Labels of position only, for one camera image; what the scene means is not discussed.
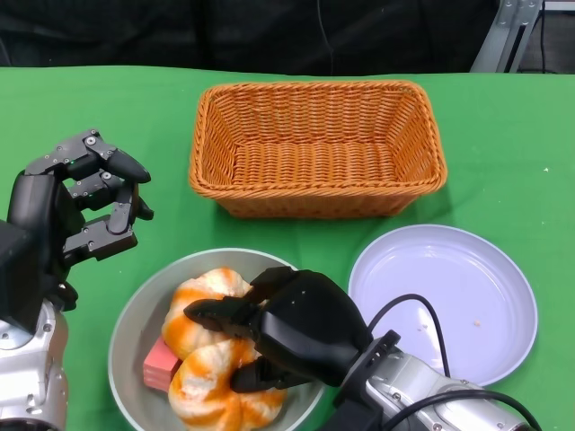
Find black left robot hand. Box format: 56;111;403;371
0;128;155;336

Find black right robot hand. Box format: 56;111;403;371
182;267;375;394

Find orange striped bread bun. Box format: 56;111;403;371
168;339;288;431
161;268;252;360

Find grey green bowl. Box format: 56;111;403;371
107;248;327;431

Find pink cake block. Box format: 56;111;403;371
142;336;183;391

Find pale lavender plate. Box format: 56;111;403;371
348;224;539;388

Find orange wicker basket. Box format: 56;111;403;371
188;79;448;220

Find green tablecloth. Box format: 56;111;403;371
0;65;575;431

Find black backdrop cloth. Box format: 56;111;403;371
0;0;502;76

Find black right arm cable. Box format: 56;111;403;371
366;293;543;431

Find aluminium profile frame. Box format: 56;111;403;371
469;0;547;73

